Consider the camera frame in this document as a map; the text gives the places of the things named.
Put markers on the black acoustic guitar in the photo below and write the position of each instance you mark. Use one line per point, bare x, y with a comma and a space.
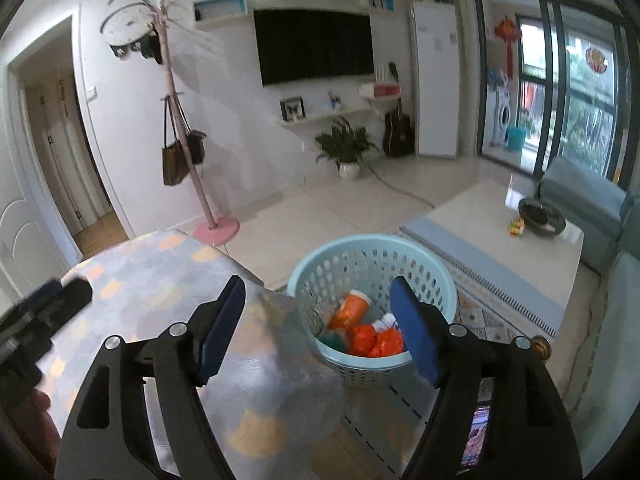
398, 139

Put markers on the teal plastic bag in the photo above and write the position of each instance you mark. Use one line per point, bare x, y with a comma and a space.
335, 339

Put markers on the white washing machine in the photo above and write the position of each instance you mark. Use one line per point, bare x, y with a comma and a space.
503, 115

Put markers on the white coffee table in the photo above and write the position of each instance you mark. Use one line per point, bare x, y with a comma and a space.
482, 216

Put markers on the orange white paper cup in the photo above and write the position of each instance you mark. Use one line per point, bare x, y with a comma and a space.
353, 308

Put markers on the black framed butterfly picture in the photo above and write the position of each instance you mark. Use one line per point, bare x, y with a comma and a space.
292, 109

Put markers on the red chinese knot ornament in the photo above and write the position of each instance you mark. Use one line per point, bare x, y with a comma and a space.
509, 32

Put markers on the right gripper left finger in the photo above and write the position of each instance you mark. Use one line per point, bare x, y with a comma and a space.
108, 434

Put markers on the white interior door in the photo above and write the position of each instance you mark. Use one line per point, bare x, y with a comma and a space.
35, 244

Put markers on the brown hanging handbag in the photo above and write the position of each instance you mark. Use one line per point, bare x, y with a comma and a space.
175, 168

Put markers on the pink coat rack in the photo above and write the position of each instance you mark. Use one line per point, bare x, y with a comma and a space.
215, 231

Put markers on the red plastic bag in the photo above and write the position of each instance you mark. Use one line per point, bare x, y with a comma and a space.
362, 339

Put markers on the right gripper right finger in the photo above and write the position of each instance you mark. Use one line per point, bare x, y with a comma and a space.
497, 414

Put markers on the white round wall clock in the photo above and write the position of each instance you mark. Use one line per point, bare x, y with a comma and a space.
125, 23

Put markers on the person's hand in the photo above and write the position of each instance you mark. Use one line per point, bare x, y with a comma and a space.
36, 428

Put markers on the green potted plant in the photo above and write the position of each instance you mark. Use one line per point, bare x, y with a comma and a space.
345, 145

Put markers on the pastel scallop tablecloth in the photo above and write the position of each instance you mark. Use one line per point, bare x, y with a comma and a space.
273, 408

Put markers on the white refrigerator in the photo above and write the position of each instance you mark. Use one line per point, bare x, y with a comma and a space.
437, 63

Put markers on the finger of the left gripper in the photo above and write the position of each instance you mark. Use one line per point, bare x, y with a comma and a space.
35, 320

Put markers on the teal sofa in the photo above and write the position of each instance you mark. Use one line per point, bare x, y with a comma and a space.
607, 215

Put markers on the white wall shelf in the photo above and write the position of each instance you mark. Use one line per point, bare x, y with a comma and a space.
325, 116

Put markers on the light blue laundry basket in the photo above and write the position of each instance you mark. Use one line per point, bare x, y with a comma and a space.
367, 263

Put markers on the black wall television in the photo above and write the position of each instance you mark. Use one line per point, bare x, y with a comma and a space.
301, 44

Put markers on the black hanging small bag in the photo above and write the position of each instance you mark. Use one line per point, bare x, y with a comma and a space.
194, 138

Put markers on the pink cylindrical canister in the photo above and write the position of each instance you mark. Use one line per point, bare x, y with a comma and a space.
385, 323

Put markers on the black bowl ashtray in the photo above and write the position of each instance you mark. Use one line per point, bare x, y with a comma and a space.
541, 218

